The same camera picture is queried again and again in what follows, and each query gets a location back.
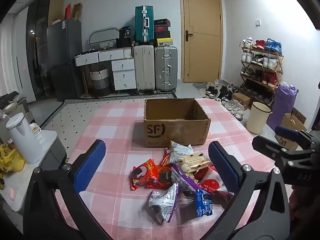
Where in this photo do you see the brown flat box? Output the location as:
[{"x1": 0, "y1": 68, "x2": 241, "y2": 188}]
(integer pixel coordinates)
[{"x1": 72, "y1": 2, "x2": 83, "y2": 21}]

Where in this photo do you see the silver snack packet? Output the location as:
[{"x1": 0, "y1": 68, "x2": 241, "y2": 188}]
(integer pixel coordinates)
[{"x1": 148, "y1": 183, "x2": 179, "y2": 224}]

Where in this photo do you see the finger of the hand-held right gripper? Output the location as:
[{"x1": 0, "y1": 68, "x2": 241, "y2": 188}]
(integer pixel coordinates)
[
  {"x1": 275, "y1": 126, "x2": 312, "y2": 144},
  {"x1": 252, "y1": 135, "x2": 316, "y2": 166}
]

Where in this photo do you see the white snack packet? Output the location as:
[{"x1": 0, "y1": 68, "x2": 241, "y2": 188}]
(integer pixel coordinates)
[{"x1": 167, "y1": 141, "x2": 194, "y2": 160}]

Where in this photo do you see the teal suitcase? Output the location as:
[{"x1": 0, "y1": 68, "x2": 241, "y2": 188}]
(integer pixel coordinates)
[{"x1": 135, "y1": 5, "x2": 155, "y2": 43}]

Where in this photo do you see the arched grey mirror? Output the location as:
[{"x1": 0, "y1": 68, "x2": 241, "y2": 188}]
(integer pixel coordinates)
[{"x1": 88, "y1": 27, "x2": 120, "y2": 51}]

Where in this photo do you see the grey door mat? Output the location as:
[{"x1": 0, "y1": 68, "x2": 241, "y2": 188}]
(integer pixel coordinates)
[{"x1": 193, "y1": 82, "x2": 215, "y2": 98}]

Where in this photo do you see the wooden shoe rack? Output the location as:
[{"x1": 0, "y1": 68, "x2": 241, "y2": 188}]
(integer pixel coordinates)
[{"x1": 239, "y1": 39, "x2": 284, "y2": 106}]

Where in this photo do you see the cream waste bin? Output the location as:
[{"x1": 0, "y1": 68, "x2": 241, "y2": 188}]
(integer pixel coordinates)
[{"x1": 247, "y1": 102, "x2": 272, "y2": 135}]

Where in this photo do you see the brown cardboard box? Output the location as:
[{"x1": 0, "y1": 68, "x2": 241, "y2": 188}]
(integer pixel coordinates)
[{"x1": 143, "y1": 98, "x2": 211, "y2": 148}]

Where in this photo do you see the white side table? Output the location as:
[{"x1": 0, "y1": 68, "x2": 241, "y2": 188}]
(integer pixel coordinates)
[{"x1": 0, "y1": 127, "x2": 68, "y2": 213}]

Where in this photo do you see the large cardboard sheet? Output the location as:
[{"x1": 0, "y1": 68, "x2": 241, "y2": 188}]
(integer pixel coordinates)
[{"x1": 47, "y1": 0, "x2": 65, "y2": 26}]

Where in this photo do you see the white sheer curtain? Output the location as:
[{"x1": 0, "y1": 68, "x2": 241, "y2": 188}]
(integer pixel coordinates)
[{"x1": 0, "y1": 22, "x2": 16, "y2": 96}]

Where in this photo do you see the white drawer desk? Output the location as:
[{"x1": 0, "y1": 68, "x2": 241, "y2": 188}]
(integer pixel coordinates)
[{"x1": 74, "y1": 47, "x2": 137, "y2": 92}]

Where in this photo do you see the blue snack packet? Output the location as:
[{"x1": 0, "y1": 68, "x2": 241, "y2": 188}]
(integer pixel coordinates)
[{"x1": 194, "y1": 188, "x2": 214, "y2": 217}]

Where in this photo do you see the tan wooden door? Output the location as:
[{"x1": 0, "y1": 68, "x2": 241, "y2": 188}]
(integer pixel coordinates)
[{"x1": 179, "y1": 0, "x2": 224, "y2": 83}]

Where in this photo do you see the small orange-red snack packet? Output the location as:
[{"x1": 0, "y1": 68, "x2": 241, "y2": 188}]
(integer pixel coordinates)
[{"x1": 160, "y1": 152, "x2": 173, "y2": 167}]

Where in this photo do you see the black bag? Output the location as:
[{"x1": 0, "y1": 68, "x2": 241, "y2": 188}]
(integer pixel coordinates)
[{"x1": 116, "y1": 26, "x2": 133, "y2": 48}]

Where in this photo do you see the group of assorted sneakers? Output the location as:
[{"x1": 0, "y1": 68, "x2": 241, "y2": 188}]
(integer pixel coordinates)
[{"x1": 239, "y1": 37, "x2": 283, "y2": 87}]

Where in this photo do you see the pink checked tablecloth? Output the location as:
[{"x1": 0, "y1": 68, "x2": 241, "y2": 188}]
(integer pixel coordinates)
[{"x1": 54, "y1": 98, "x2": 278, "y2": 240}]

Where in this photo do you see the purple snack packet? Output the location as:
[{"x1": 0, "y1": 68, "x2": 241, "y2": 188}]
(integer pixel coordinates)
[{"x1": 171, "y1": 163, "x2": 200, "y2": 193}]

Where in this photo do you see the white kettle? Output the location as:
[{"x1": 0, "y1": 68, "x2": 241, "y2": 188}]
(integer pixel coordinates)
[{"x1": 5, "y1": 112, "x2": 44, "y2": 165}]

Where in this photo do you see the grey refrigerator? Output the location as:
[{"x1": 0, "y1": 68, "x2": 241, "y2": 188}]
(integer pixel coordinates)
[{"x1": 47, "y1": 19, "x2": 84, "y2": 102}]

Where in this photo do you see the owl print cardboard box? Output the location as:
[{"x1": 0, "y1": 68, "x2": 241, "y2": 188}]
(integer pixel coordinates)
[{"x1": 274, "y1": 113, "x2": 307, "y2": 151}]

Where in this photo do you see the dotted rug with striped border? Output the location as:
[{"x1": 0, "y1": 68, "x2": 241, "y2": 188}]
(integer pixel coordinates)
[{"x1": 40, "y1": 94, "x2": 177, "y2": 151}]

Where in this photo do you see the pile of scattered shoes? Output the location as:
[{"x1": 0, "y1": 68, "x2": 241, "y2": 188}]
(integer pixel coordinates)
[{"x1": 205, "y1": 79, "x2": 247, "y2": 121}]

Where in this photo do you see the silver suitcase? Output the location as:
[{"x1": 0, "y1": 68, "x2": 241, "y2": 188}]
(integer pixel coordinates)
[{"x1": 154, "y1": 45, "x2": 178, "y2": 94}]

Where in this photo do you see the red cookie packet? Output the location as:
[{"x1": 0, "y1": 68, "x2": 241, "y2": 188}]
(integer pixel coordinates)
[
  {"x1": 130, "y1": 159, "x2": 160, "y2": 192},
  {"x1": 147, "y1": 165, "x2": 176, "y2": 189}
]

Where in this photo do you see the cream biscuit packet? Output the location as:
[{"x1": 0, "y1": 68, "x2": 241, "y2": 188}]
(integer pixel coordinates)
[{"x1": 176, "y1": 150, "x2": 212, "y2": 173}]

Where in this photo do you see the beige suitcase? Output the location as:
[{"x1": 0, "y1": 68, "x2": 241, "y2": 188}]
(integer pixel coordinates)
[{"x1": 133, "y1": 44, "x2": 155, "y2": 94}]

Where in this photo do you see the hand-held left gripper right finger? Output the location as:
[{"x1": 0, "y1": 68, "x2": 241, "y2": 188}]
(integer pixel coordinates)
[{"x1": 207, "y1": 141, "x2": 292, "y2": 240}]

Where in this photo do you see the woven laundry basket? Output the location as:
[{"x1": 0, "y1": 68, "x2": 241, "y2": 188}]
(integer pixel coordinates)
[{"x1": 89, "y1": 65, "x2": 111, "y2": 97}]

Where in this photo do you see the white cup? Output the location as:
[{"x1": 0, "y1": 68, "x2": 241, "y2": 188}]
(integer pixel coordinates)
[{"x1": 29, "y1": 124, "x2": 43, "y2": 142}]

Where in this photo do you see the small cardboard box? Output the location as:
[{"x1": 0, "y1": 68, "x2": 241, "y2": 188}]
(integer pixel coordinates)
[{"x1": 231, "y1": 92, "x2": 251, "y2": 109}]

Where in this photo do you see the purple bag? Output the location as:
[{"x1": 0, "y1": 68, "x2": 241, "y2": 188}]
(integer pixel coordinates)
[{"x1": 266, "y1": 84, "x2": 299, "y2": 133}]

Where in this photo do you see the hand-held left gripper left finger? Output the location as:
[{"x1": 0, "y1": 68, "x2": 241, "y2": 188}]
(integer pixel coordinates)
[{"x1": 23, "y1": 139, "x2": 112, "y2": 240}]

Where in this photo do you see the yellow plastic bag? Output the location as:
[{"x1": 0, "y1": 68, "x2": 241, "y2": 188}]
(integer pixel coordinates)
[{"x1": 0, "y1": 142, "x2": 26, "y2": 180}]

